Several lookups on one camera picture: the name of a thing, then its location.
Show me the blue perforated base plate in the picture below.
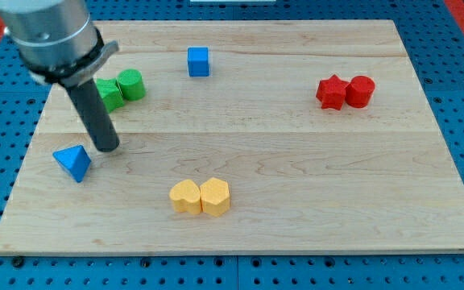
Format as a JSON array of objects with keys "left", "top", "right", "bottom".
[{"left": 0, "top": 0, "right": 464, "bottom": 289}]

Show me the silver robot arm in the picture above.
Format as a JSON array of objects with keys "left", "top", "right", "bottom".
[{"left": 0, "top": 0, "right": 119, "bottom": 88}]

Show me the yellow hexagon block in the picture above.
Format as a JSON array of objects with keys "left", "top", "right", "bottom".
[{"left": 200, "top": 177, "right": 230, "bottom": 217}]

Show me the wooden board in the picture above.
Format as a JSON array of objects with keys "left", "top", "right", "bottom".
[{"left": 0, "top": 20, "right": 464, "bottom": 257}]

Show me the yellow heart block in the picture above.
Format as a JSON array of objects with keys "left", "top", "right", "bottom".
[{"left": 168, "top": 180, "right": 202, "bottom": 214}]

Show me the red star block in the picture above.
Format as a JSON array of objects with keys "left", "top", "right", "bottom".
[{"left": 316, "top": 74, "right": 350, "bottom": 110}]

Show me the blue cube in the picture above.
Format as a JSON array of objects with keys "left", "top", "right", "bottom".
[{"left": 187, "top": 47, "right": 210, "bottom": 77}]

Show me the green star block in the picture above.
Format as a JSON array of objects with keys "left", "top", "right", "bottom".
[{"left": 96, "top": 78, "right": 124, "bottom": 113}]

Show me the red cylinder block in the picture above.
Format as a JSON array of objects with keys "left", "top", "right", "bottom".
[{"left": 346, "top": 76, "right": 375, "bottom": 108}]

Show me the green cylinder block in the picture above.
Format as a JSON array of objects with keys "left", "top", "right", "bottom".
[{"left": 117, "top": 68, "right": 147, "bottom": 101}]

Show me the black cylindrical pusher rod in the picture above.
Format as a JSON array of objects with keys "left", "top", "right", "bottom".
[{"left": 65, "top": 79, "right": 120, "bottom": 152}]

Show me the blue triangular prism block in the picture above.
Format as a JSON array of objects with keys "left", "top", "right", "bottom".
[{"left": 52, "top": 145, "right": 91, "bottom": 183}]

